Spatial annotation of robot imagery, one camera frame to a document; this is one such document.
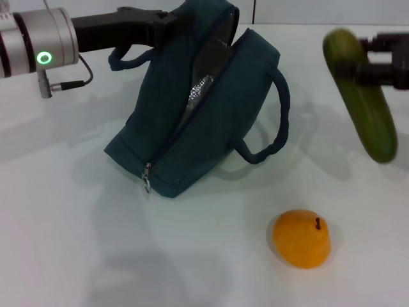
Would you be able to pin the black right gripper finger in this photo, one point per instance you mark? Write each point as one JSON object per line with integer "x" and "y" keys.
{"x": 380, "y": 43}
{"x": 367, "y": 75}

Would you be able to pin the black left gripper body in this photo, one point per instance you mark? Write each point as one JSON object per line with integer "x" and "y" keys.
{"x": 112, "y": 30}

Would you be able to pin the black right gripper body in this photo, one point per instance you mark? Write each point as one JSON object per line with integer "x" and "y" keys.
{"x": 402, "y": 60}

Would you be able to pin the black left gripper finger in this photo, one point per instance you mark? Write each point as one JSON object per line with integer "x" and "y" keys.
{"x": 167, "y": 28}

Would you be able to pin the green cucumber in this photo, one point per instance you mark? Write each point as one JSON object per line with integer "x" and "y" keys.
{"x": 367, "y": 108}

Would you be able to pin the teal fabric zipper bag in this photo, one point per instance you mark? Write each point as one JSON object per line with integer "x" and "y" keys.
{"x": 159, "y": 112}

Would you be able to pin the orange pear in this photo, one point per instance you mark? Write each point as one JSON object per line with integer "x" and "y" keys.
{"x": 300, "y": 243}

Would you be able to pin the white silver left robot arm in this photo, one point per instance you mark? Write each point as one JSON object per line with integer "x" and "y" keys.
{"x": 38, "y": 41}

